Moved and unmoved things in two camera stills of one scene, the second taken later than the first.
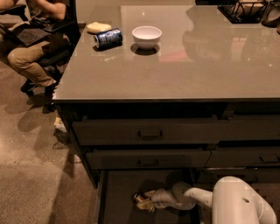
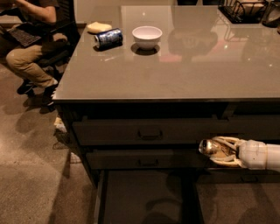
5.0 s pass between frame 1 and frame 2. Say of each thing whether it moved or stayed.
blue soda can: stayed
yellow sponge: stayed
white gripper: moved
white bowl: stayed
